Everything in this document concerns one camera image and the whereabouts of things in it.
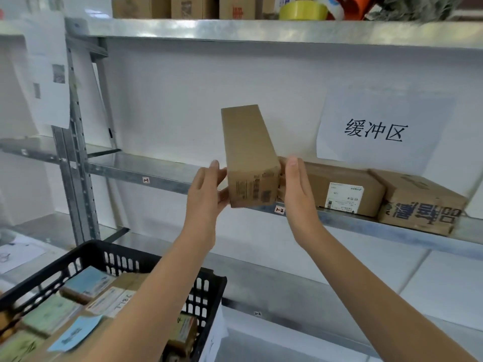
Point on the grey metal shelf rack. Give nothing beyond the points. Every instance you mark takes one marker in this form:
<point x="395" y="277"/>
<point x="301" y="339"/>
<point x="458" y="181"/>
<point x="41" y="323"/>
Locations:
<point x="264" y="32"/>

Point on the person's left thumb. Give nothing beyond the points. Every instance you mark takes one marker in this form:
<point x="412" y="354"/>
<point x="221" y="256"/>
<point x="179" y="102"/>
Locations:
<point x="225" y="196"/>

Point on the cardboard box with white label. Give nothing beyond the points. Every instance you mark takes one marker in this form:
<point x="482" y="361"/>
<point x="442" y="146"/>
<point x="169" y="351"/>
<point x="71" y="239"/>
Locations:
<point x="320" y="184"/>

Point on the white paper sheet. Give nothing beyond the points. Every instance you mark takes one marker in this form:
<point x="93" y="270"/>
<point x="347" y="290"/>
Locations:
<point x="17" y="254"/>

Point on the narrow cardboard box white label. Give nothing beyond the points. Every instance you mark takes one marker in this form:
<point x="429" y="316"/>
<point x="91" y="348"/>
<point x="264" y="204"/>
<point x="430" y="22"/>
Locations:
<point x="270" y="5"/>

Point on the person's right forearm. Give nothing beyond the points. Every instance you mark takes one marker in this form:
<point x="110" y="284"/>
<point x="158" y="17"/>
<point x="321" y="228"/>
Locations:
<point x="373" y="301"/>

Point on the wide plain cardboard box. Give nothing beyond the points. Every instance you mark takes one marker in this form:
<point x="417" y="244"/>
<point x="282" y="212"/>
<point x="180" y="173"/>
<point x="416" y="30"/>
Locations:
<point x="139" y="6"/>

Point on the cardboard box with dark print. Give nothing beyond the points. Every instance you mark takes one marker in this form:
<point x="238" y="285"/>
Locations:
<point x="419" y="201"/>

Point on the person's left hand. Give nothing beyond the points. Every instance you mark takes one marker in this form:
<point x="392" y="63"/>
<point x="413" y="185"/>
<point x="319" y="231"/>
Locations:
<point x="202" y="207"/>

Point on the small brown labelled box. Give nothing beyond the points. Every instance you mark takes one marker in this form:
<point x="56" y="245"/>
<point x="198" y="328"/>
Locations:
<point x="183" y="333"/>

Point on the person's left forearm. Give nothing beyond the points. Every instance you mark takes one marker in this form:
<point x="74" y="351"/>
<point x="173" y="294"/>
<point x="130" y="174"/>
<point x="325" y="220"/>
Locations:
<point x="151" y="305"/>

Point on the tall plain cardboard box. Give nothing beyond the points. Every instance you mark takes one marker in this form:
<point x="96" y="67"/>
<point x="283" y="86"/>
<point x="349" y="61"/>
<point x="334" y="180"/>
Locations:
<point x="247" y="154"/>

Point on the box with white striped label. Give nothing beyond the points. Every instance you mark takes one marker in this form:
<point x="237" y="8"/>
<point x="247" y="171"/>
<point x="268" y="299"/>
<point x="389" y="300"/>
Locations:
<point x="111" y="301"/>

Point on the grey fuzzy duster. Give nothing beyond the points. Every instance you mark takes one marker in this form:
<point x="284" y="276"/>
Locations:
<point x="415" y="7"/>

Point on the cardboard box with grey print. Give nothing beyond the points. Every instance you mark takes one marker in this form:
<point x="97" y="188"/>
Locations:
<point x="194" y="7"/>

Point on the black plastic crate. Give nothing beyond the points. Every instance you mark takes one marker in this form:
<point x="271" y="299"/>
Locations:
<point x="113" y="256"/>

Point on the green labelled box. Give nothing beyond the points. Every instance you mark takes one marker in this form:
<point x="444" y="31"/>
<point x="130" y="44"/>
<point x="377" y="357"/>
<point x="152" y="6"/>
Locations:
<point x="19" y="348"/>

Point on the large box with light-blue sticker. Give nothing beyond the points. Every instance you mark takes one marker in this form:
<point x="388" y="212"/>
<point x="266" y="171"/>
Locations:
<point x="75" y="333"/>

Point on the box with blue label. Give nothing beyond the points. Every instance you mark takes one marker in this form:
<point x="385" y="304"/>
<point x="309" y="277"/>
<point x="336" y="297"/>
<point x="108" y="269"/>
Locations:
<point x="88" y="284"/>

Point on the cardboard box with red print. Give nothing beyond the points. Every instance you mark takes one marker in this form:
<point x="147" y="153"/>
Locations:
<point x="239" y="7"/>

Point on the yellow tape roll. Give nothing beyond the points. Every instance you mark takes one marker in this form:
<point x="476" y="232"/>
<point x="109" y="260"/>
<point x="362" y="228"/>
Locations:
<point x="307" y="11"/>

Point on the white paper sign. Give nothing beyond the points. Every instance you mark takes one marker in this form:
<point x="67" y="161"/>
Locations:
<point x="385" y="116"/>

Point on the white printed paper sheets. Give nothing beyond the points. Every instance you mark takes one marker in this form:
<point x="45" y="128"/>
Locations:
<point x="45" y="71"/>

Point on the person's right fingers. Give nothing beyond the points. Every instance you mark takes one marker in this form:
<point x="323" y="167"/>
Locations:
<point x="295" y="173"/>

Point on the person's right hand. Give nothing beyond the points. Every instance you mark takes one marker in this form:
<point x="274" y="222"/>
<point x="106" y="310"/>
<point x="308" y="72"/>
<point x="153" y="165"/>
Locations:
<point x="300" y="207"/>

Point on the orange plastic item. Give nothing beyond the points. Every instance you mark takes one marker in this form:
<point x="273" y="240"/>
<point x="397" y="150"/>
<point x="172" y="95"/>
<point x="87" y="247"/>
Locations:
<point x="358" y="5"/>

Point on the box with pale green label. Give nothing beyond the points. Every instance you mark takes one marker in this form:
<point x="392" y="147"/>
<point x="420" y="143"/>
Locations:
<point x="51" y="314"/>

